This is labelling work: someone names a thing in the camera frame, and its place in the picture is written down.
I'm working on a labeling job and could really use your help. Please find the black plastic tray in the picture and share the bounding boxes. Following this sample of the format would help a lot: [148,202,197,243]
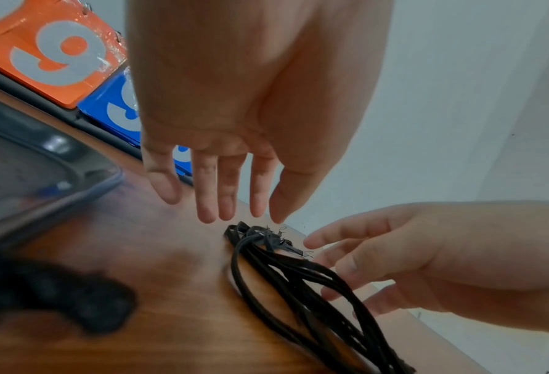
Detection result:
[0,92,125,246]

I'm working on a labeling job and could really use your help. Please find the bundle of black lanyards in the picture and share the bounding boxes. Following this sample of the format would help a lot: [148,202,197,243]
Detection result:
[222,221,416,374]

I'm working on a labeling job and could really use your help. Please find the orange blue flip scoreboard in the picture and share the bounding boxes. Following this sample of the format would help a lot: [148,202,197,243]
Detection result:
[0,0,195,187]

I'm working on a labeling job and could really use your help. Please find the person's left hand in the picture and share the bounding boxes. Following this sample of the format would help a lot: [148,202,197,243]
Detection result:
[124,0,394,226]

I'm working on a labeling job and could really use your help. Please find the person's right hand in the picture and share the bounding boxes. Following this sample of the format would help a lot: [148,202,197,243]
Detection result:
[303,200,549,335]

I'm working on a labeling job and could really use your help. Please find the brown wooden desk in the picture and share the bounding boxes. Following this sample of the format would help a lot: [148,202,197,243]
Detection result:
[0,78,488,374]

